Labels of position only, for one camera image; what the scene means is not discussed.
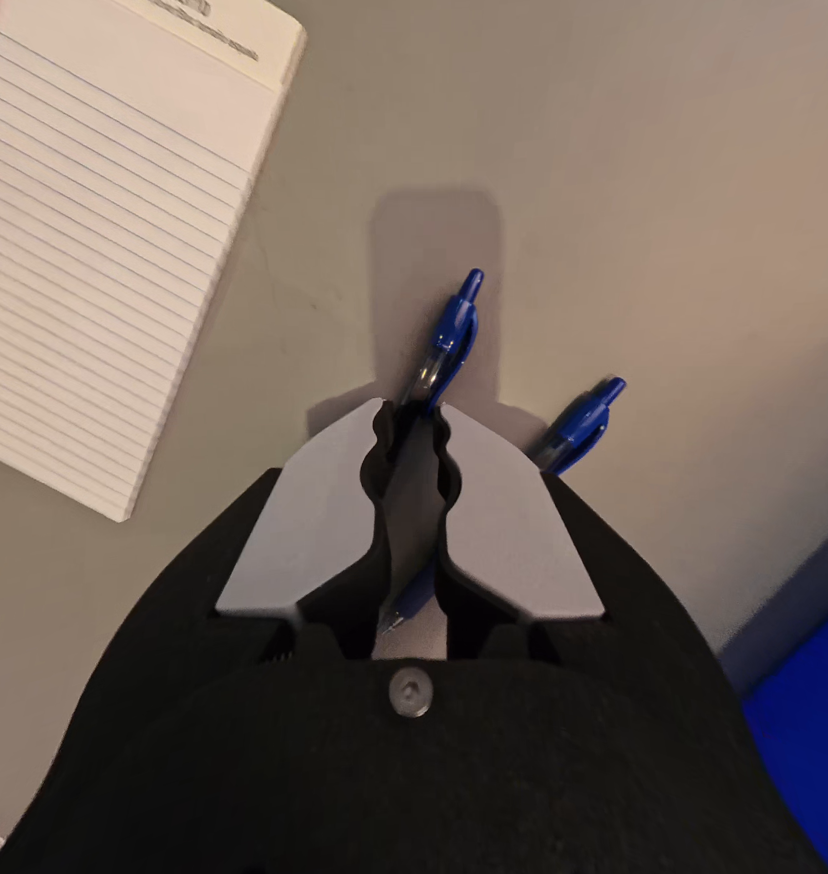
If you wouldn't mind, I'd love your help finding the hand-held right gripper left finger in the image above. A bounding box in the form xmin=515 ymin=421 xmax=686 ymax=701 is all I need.
xmin=214 ymin=397 xmax=396 ymax=658

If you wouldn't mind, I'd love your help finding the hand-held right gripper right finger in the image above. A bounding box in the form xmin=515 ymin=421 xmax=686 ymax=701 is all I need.
xmin=434 ymin=403 xmax=606 ymax=661

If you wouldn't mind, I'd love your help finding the blue retractable pen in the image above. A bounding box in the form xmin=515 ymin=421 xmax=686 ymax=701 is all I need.
xmin=526 ymin=377 xmax=628 ymax=475
xmin=378 ymin=268 xmax=486 ymax=636

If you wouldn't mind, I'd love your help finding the white lined notepad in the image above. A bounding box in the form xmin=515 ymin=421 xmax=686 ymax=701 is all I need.
xmin=0 ymin=0 xmax=307 ymax=523

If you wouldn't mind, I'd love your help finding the blue plastic bin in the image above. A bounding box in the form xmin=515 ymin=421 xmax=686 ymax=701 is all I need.
xmin=717 ymin=519 xmax=828 ymax=874

